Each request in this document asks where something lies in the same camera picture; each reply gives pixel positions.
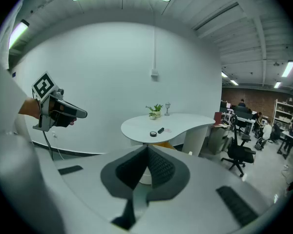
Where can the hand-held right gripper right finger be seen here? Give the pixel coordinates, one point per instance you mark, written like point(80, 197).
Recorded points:
point(168, 177)

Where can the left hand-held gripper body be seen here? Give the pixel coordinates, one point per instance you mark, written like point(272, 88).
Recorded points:
point(45, 86)

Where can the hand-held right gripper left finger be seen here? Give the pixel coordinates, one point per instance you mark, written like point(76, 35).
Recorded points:
point(119, 177)

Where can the white curved table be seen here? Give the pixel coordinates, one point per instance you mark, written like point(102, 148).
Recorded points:
point(149, 124)

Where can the person's left forearm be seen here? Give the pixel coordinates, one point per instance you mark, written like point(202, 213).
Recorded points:
point(29, 107)

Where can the person's white t-shirt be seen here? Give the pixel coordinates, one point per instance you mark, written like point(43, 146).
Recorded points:
point(5, 57)

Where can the small succulent in white pot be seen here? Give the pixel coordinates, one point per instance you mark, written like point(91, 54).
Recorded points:
point(152, 116)

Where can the grey cabinet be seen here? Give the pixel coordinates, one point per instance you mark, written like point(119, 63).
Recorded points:
point(218, 138)

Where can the green plant in white pot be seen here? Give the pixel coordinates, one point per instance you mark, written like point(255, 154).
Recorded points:
point(156, 110)

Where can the grey lantern ornament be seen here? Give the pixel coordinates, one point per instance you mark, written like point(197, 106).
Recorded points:
point(167, 108)

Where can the black office chair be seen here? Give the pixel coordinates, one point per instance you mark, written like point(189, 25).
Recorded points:
point(240, 152)

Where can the red box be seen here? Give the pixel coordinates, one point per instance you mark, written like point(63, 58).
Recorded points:
point(217, 118)

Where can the black backpack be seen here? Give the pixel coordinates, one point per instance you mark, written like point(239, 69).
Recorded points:
point(260, 143)

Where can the ceiling light panel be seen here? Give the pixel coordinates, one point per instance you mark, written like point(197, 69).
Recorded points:
point(288, 69)
point(234, 82)
point(277, 84)
point(224, 74)

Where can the white shelf rack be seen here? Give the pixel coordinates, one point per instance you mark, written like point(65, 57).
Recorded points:
point(283, 113)

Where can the white wall junction box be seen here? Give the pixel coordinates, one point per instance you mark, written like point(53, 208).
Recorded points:
point(154, 74)

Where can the white wall conduit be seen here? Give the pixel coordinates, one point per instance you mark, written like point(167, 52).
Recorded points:
point(154, 38)

